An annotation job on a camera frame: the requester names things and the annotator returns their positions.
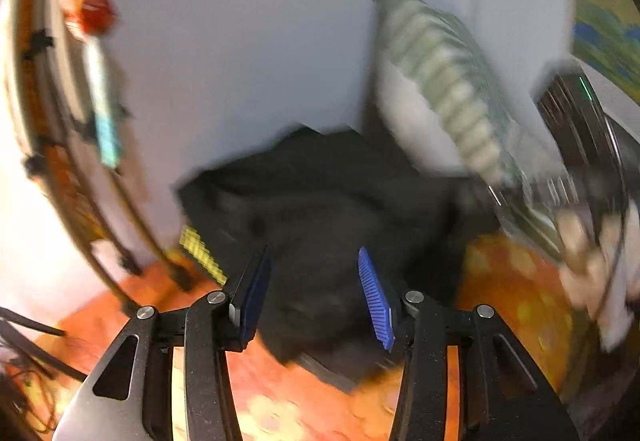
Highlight black shorts with yellow stripes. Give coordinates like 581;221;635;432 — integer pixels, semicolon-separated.
176;128;498;363

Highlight right hand white glove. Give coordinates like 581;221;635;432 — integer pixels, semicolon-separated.
556;202;639;352

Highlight orange floral bedsheet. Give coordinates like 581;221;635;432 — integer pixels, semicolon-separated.
1;234;577;440

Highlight framed landscape painting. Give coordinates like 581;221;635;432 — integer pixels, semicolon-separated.
573;0;639;101

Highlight green white striped pillow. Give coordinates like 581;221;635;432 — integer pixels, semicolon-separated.
366;0;572;263

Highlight stack of folded black clothes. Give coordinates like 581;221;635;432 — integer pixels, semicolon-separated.
294;337;405;393

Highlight hanging colourful cloth garland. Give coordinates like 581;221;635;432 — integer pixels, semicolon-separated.
58;0;125;171

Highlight black usb cable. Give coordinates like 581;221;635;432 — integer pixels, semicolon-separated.
0;304;89;435

